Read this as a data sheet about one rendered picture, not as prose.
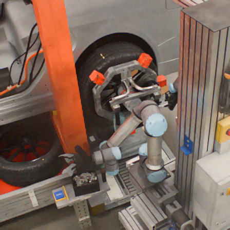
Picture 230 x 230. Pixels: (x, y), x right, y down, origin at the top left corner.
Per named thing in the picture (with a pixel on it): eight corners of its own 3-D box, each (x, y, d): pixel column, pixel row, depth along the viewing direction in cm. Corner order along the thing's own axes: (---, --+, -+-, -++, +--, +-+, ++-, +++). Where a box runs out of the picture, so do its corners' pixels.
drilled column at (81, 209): (88, 216, 346) (81, 186, 318) (92, 225, 339) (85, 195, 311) (77, 220, 343) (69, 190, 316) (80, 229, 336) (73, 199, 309)
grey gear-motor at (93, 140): (98, 148, 395) (94, 121, 372) (114, 178, 365) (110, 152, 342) (80, 153, 391) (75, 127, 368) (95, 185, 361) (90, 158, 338)
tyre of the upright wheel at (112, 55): (150, 35, 343) (76, 47, 323) (163, 48, 326) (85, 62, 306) (144, 97, 384) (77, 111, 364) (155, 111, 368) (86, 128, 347)
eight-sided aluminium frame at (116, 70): (154, 106, 360) (153, 54, 324) (157, 110, 355) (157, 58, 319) (96, 124, 347) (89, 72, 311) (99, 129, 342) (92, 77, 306)
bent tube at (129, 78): (147, 75, 327) (147, 64, 320) (158, 88, 313) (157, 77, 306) (127, 81, 323) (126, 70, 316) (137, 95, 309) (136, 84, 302)
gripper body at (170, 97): (164, 92, 321) (177, 88, 324) (164, 100, 327) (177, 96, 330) (168, 98, 316) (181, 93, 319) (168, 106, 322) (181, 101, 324)
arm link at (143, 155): (153, 153, 272) (153, 138, 263) (160, 167, 262) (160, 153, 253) (136, 157, 270) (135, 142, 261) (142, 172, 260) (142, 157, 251)
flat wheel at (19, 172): (43, 123, 399) (39, 106, 383) (82, 161, 358) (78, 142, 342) (-16, 157, 370) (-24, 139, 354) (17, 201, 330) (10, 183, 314)
